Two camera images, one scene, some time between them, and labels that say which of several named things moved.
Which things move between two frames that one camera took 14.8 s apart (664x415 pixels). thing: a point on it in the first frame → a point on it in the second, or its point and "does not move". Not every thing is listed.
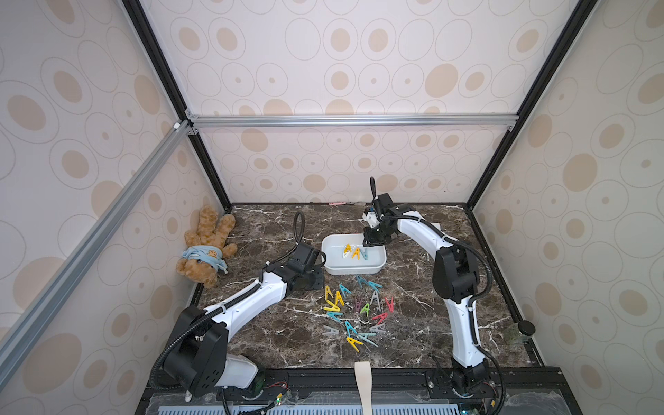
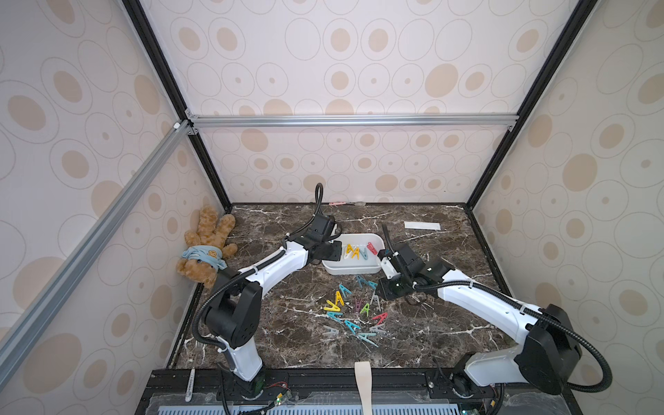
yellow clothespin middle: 334,307 does not move
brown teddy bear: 207,248 does not move
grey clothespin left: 330,331 does not move
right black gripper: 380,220 → 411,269
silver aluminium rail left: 28,317 does not move
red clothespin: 380,317 does not move
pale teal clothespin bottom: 364,337 does not move
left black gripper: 321,278 → 337,251
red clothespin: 391,306 → 371,248
